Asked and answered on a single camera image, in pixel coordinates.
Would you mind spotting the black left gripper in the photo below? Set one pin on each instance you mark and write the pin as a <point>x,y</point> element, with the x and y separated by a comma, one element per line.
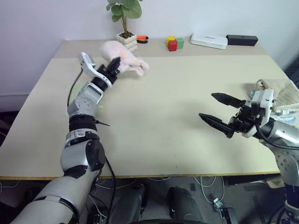
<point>107,72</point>

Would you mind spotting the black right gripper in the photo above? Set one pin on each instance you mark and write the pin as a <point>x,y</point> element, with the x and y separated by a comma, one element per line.
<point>245,119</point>

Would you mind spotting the pink plush toy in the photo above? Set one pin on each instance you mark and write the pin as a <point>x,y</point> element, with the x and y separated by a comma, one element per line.
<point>130,63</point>

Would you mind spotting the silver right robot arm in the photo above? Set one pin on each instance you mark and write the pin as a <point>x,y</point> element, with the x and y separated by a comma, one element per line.
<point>285,130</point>

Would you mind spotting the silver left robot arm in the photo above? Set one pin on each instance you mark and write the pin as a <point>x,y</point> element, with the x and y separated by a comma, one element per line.
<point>79,102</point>

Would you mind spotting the beige knitted cloth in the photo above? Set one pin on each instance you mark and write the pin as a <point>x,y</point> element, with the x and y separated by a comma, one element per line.
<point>287,93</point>

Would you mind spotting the white ribbed plant pot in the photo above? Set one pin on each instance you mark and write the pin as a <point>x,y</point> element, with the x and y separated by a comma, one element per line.
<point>129,43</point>

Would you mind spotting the green leafy plant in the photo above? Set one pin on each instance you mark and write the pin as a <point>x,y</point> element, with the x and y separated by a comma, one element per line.
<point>126,11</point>

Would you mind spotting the red cube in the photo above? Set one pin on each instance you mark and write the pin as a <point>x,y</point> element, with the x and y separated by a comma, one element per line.
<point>172,46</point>

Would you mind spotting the yellow cube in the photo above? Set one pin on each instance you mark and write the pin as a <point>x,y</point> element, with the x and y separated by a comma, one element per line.
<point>170,38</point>

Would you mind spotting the blue and white cloth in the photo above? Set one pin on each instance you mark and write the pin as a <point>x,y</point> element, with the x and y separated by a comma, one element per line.
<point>287,117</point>

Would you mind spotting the green cube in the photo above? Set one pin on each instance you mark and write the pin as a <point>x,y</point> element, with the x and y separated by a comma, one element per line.
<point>180,43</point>

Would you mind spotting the flat white box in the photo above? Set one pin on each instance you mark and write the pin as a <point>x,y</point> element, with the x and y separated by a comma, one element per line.
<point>208,41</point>

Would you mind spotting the long black box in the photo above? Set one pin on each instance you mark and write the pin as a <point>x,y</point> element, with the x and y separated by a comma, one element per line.
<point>241,40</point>

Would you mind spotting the small metal clamp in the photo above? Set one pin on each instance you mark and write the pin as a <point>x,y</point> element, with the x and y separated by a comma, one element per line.
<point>217,204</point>

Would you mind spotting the dark rounded shape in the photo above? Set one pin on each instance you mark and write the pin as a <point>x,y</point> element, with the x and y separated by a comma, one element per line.
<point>182,203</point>
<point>133,200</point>

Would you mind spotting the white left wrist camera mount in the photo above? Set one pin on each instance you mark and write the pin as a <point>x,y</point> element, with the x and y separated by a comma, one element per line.
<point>87,65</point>

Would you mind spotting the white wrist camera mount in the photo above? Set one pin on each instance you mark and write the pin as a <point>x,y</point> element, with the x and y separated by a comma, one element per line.
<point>264,98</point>
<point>87,65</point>

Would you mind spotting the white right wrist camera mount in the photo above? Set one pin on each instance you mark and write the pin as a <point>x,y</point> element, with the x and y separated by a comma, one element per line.
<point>264,98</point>

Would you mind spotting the black floor bracket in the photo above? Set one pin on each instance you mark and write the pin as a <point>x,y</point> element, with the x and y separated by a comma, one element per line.
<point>227,215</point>

